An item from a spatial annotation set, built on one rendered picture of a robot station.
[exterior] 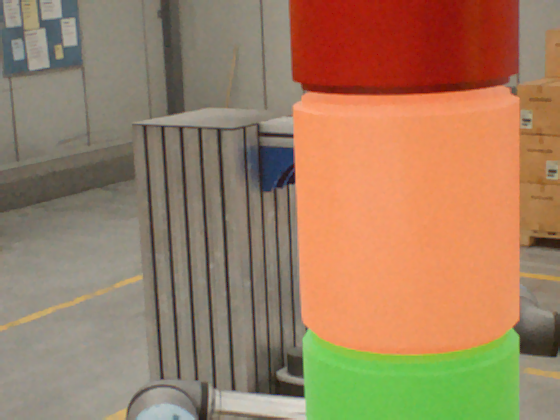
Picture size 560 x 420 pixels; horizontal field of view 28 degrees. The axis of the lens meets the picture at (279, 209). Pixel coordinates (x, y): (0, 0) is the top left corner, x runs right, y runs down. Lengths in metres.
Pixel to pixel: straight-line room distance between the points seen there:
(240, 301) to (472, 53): 1.87
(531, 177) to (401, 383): 9.03
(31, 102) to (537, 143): 5.67
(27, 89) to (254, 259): 10.23
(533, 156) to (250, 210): 7.23
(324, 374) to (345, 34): 0.08
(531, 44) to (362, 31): 11.80
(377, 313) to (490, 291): 0.02
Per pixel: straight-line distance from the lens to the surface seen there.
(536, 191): 9.26
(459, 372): 0.24
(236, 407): 1.91
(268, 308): 2.15
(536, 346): 2.35
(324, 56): 0.23
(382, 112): 0.23
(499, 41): 0.23
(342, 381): 0.24
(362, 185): 0.23
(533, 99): 9.15
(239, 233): 2.05
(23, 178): 12.06
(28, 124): 12.26
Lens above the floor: 2.30
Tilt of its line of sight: 12 degrees down
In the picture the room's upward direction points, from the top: 3 degrees counter-clockwise
